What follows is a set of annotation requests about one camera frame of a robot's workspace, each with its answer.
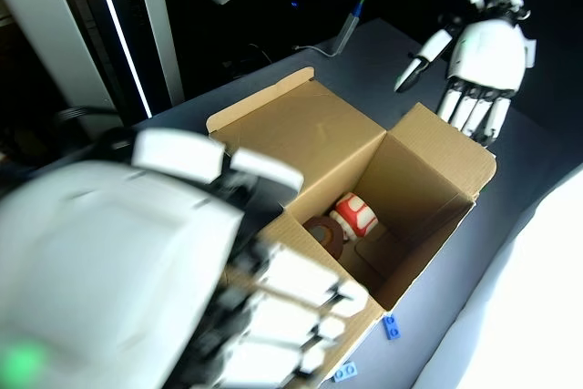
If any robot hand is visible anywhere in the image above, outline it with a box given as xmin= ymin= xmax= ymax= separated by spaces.
xmin=0 ymin=127 xmax=370 ymax=389
xmin=394 ymin=15 xmax=538 ymax=147

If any red white mushroom toy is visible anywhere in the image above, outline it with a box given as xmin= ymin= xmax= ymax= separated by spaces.
xmin=334 ymin=191 xmax=380 ymax=240

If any cardboard box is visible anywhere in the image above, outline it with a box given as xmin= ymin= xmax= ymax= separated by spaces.
xmin=205 ymin=66 xmax=498 ymax=389

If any chocolate toy cake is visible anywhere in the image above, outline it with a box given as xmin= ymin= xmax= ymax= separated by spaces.
xmin=302 ymin=215 xmax=347 ymax=261

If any white light strip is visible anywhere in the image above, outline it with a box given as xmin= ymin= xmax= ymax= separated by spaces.
xmin=88 ymin=0 xmax=154 ymax=119

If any grey table cloth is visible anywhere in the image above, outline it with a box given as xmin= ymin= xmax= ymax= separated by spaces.
xmin=122 ymin=17 xmax=583 ymax=389

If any white metal cabinet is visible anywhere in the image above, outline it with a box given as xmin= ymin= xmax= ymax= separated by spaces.
xmin=0 ymin=0 xmax=186 ymax=128

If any light blue toy brick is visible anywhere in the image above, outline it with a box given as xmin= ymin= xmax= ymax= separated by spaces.
xmin=332 ymin=361 xmax=360 ymax=384

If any grey adapter with cable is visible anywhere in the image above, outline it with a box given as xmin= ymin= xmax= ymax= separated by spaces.
xmin=293 ymin=2 xmax=364 ymax=59

